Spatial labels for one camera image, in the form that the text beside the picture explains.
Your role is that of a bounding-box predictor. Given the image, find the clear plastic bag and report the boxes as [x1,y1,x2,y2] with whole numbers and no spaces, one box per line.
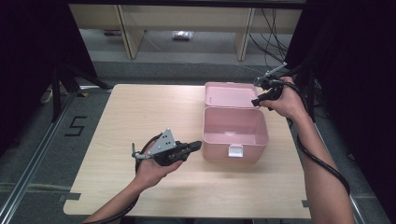
[172,30,194,41]

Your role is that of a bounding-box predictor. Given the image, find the grey tape piece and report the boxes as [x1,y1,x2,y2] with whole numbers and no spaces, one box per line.
[59,192,81,203]

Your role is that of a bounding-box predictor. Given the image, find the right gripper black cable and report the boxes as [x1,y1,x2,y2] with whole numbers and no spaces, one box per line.
[274,78,352,195]

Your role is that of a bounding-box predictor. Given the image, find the black curtain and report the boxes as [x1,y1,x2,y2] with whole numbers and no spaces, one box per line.
[0,0,97,157]
[281,0,396,224]

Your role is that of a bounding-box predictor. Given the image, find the person's left hand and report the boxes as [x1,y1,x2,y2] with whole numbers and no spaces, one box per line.
[134,156,185,191]

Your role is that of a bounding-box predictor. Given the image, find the bundle of black cables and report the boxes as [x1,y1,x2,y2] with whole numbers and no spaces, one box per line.
[248,7,290,74]

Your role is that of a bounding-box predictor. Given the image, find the pink storage box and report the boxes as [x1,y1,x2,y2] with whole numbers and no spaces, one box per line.
[202,81,270,164]

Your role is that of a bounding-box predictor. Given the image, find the beige wooden desk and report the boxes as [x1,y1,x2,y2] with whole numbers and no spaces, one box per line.
[68,3,303,62]

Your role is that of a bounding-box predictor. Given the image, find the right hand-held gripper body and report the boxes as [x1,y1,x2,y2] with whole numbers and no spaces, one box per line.
[253,63,288,101]

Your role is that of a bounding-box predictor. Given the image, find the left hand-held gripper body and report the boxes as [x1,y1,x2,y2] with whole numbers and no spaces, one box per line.
[131,128,191,167]

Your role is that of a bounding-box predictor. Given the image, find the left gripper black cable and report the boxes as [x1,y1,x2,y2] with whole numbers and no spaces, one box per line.
[81,133,163,224]

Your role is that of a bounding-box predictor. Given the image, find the aluminium floor rail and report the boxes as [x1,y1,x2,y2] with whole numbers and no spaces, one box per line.
[0,90,78,224]
[293,94,365,224]

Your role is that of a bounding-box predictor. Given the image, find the person's right hand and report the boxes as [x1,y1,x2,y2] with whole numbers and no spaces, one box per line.
[260,77,307,121]

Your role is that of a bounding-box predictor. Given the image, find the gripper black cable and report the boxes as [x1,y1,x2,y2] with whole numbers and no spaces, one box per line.
[274,78,352,195]
[81,133,163,224]

